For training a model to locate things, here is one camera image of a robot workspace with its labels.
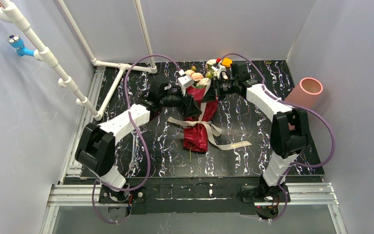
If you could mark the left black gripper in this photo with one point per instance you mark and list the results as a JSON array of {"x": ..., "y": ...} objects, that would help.
[{"x": 187, "y": 103}]

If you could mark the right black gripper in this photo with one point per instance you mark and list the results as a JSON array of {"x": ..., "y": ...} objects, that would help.
[{"x": 214, "y": 91}]

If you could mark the red flower bouquet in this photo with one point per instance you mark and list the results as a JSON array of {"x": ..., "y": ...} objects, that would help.
[{"x": 197, "y": 90}]

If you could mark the cream ribbon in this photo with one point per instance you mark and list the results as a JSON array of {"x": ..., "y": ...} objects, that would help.
[{"x": 199, "y": 132}]

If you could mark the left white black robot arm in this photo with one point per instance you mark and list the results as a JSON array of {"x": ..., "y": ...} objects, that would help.
[{"x": 96, "y": 147}]

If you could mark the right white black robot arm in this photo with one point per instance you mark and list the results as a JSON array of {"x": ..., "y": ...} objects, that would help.
[{"x": 289, "y": 130}]

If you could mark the pink cylindrical vase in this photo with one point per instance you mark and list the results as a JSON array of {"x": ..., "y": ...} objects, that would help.
[{"x": 306, "y": 93}]

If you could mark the small orange yellow cap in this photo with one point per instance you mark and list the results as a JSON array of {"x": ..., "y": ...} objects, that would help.
[{"x": 226, "y": 62}]

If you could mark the blue pipe fitting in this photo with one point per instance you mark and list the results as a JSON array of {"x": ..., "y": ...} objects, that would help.
[{"x": 16, "y": 42}]

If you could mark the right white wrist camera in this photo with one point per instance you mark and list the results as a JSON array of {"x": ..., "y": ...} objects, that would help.
[{"x": 219, "y": 71}]

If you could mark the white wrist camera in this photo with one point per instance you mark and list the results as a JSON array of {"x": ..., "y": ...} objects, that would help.
[
  {"x": 184, "y": 81},
  {"x": 219, "y": 71}
]

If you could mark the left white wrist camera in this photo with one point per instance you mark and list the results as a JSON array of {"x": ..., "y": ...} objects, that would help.
[{"x": 184, "y": 81}]

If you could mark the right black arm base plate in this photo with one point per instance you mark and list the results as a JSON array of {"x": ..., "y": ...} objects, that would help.
[{"x": 259, "y": 194}]

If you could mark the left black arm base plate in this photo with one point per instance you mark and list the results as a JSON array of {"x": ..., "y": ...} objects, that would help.
[{"x": 108, "y": 196}]

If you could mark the aluminium rail frame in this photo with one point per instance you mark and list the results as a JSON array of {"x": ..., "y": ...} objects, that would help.
[{"x": 190, "y": 196}]

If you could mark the white pvc pipe frame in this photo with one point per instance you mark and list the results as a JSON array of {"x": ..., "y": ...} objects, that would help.
[{"x": 60, "y": 51}]

